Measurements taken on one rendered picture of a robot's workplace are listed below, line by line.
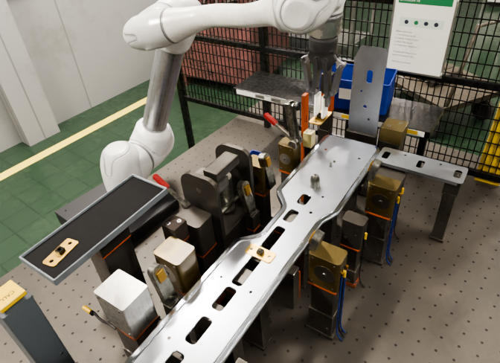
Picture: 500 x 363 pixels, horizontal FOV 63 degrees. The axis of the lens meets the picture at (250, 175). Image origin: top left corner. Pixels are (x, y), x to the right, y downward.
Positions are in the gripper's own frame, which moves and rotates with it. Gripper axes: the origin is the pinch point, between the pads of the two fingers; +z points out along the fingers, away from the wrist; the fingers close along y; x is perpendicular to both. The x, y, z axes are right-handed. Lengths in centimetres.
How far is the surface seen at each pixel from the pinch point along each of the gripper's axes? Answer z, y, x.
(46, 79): 85, -312, 82
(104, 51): 81, -308, 148
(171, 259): 22, -14, -54
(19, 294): 14, -31, -83
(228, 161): 10.8, -17.4, -23.9
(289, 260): 29.9, 7.9, -33.0
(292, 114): 11.9, -15.4, 10.2
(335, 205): 29.6, 9.5, -6.7
